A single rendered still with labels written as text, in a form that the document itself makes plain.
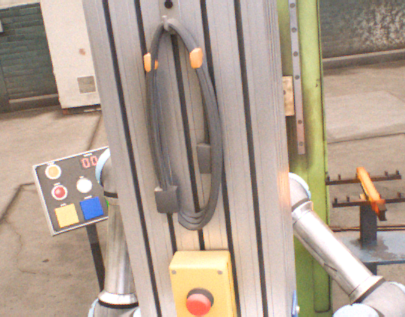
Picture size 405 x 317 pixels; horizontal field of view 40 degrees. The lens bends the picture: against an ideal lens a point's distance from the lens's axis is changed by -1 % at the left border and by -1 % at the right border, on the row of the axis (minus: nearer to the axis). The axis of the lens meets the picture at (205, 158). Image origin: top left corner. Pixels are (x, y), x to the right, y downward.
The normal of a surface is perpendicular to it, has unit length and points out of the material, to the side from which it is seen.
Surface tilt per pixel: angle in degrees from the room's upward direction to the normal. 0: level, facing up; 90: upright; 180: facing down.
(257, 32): 90
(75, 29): 90
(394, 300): 34
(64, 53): 90
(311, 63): 90
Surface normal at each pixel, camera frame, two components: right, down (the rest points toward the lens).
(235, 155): -0.18, 0.37
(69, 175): 0.33, -0.23
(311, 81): 0.04, 0.35
